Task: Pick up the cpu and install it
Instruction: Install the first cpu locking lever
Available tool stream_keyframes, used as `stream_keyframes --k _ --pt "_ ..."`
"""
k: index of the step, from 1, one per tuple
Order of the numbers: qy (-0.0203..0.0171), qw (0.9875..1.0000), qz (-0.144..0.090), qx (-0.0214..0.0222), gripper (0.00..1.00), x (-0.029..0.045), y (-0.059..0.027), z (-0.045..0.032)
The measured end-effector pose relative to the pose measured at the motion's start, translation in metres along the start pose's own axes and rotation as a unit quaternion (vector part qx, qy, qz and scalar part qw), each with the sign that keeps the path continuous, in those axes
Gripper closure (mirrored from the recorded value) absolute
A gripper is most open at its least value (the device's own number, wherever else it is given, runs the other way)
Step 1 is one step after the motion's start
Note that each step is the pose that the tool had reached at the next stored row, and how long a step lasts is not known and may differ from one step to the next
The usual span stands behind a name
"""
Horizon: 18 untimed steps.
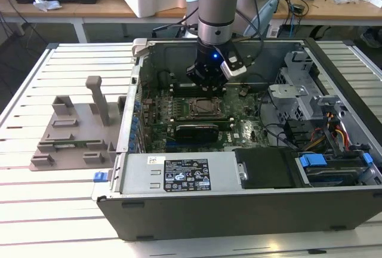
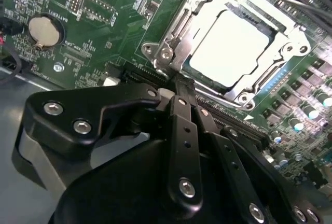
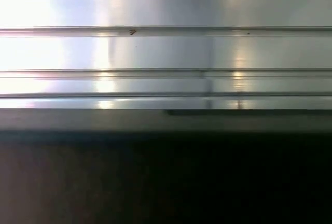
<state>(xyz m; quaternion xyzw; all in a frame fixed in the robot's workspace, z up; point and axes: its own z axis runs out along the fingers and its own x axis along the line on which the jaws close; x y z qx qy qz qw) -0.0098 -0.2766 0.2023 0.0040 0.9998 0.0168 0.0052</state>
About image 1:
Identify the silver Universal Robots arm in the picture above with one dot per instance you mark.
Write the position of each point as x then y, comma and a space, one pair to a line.
215, 10

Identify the CPU socket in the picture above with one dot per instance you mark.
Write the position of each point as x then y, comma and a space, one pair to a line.
192, 110

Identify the round coin cell battery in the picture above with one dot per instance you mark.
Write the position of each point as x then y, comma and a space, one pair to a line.
243, 91

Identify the white power adapter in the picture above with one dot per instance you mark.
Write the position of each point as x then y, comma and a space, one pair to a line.
273, 32

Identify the green motherboard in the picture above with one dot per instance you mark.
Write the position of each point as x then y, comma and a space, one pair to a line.
247, 120

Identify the black graphics card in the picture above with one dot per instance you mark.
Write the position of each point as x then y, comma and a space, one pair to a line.
197, 134

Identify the blue expansion slot latch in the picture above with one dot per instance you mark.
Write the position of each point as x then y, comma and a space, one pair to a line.
132, 149
135, 128
133, 140
136, 119
138, 106

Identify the silver metal drive cage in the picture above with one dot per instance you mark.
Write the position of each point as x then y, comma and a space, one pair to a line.
298, 102

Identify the black plastic shroud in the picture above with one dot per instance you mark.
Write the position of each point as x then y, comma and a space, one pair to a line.
262, 168

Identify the wooden desk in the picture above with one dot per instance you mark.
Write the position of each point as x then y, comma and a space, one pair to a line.
328, 10

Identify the silver power supply unit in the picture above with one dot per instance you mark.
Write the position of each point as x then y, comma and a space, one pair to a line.
137, 177

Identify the hard disk in blue carrier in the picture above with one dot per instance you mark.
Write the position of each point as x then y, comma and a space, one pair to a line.
311, 161

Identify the grey parts rack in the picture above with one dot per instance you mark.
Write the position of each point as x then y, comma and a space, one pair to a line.
83, 150

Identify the dark grey PC case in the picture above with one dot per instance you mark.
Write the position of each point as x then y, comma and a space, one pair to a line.
209, 219

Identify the blue case release latch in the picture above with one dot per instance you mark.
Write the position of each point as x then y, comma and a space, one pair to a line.
100, 177

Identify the crumpled white paper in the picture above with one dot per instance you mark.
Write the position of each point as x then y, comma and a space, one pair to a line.
47, 4

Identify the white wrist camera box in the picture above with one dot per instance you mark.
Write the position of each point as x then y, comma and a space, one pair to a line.
235, 68

